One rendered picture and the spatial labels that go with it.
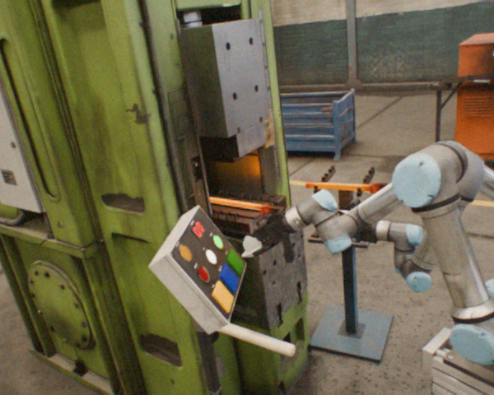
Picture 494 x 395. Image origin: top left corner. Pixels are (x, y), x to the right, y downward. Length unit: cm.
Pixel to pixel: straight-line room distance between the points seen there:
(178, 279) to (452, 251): 72
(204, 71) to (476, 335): 120
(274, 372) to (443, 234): 134
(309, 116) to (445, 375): 442
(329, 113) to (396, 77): 415
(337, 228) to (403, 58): 816
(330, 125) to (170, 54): 404
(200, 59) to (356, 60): 813
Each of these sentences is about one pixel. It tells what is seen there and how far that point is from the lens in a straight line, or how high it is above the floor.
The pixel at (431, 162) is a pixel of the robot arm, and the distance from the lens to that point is 111.
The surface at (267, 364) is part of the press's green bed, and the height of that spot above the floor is 25.
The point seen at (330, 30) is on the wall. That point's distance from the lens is 991.
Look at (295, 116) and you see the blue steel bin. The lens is 569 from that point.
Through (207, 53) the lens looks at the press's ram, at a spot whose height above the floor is 167.
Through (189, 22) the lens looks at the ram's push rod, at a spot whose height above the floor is 178.
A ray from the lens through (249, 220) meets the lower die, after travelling 191.
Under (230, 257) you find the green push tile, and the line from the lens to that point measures 154.
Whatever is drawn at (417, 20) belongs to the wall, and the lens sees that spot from 932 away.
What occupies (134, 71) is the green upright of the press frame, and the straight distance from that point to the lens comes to 158.
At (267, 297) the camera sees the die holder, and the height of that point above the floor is 64.
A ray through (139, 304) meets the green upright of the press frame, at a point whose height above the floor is 60.
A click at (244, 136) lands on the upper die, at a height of 134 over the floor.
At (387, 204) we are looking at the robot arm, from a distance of 138.
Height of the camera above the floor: 178
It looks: 23 degrees down
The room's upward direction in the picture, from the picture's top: 8 degrees counter-clockwise
